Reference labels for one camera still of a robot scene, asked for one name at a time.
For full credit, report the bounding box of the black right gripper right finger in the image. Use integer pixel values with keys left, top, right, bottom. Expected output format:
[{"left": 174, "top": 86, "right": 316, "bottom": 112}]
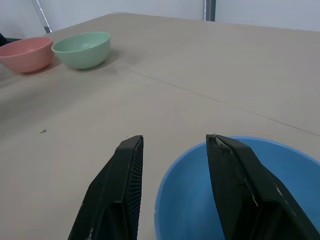
[{"left": 205, "top": 134, "right": 320, "bottom": 240}]

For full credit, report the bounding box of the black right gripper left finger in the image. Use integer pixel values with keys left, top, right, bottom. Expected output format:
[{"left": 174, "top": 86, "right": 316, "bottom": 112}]
[{"left": 67, "top": 135, "right": 144, "bottom": 240}]

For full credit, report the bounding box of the blue plastic bowl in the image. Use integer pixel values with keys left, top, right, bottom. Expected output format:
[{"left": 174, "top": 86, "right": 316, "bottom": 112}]
[{"left": 154, "top": 135, "right": 320, "bottom": 240}]

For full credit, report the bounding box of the green plastic bowl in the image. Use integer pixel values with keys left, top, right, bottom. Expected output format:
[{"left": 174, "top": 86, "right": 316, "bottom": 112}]
[{"left": 51, "top": 31, "right": 111, "bottom": 70}]

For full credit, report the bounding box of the red plastic bowl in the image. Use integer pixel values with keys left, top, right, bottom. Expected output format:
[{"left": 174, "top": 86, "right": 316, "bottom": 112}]
[{"left": 0, "top": 36, "right": 54, "bottom": 74}]

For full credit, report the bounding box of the perforated grey metal upright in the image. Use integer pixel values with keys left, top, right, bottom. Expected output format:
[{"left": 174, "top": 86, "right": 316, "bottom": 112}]
[{"left": 202, "top": 0, "right": 216, "bottom": 22}]

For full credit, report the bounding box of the black object at table edge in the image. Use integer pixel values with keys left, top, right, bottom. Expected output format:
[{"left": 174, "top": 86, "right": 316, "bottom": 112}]
[{"left": 0, "top": 32, "right": 23, "bottom": 48}]

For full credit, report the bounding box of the slanted silver metal pole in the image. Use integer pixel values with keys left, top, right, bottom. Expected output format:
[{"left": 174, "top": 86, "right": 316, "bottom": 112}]
[{"left": 32, "top": 0, "right": 53, "bottom": 34}]

